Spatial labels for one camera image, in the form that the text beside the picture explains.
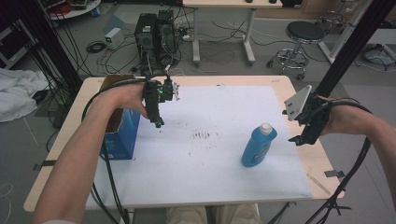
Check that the white-legged wooden desk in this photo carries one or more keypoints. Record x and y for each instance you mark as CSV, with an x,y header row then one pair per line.
x,y
230,3

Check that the white cloth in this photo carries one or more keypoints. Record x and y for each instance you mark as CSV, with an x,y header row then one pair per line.
x,y
15,93

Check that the black round stool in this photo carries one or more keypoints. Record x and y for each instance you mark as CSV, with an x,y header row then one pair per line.
x,y
305,31

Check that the person's right hand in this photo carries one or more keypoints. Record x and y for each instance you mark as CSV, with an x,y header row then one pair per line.
x,y
345,119

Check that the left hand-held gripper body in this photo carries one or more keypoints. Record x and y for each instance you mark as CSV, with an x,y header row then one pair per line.
x,y
157,91

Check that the blue bottle with white cap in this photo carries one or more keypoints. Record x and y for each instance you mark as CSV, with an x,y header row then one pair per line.
x,y
257,149

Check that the black metal post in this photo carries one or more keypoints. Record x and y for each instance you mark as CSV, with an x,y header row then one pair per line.
x,y
358,40

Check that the black tape piece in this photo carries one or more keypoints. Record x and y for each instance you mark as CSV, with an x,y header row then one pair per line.
x,y
334,173

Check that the person's left hand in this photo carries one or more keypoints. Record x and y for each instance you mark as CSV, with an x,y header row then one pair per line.
x,y
127,97

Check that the blue cardboard box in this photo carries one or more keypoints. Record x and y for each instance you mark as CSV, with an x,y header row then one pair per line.
x,y
123,137

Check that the round white table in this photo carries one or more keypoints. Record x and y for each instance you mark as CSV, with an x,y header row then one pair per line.
x,y
77,12

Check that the person's khaki trousers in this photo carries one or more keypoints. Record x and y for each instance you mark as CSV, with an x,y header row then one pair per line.
x,y
186,216

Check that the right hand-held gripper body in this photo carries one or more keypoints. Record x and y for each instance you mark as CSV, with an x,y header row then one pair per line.
x,y
316,113

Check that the chrome chair base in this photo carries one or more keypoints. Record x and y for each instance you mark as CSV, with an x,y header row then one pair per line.
x,y
331,18

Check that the white power strip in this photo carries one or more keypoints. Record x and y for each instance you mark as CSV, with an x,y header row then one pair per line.
x,y
186,37

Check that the pale blue bundle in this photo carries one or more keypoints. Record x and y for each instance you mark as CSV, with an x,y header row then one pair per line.
x,y
378,56

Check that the black computer tower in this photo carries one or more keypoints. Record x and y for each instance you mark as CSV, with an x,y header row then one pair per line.
x,y
166,34
145,37

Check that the white metal stand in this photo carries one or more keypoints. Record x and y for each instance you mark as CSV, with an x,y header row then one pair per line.
x,y
345,31

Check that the grey shelf unit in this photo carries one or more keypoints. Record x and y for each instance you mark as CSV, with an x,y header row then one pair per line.
x,y
9,43

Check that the small white box device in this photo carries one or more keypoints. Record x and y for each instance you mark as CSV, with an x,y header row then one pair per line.
x,y
112,38

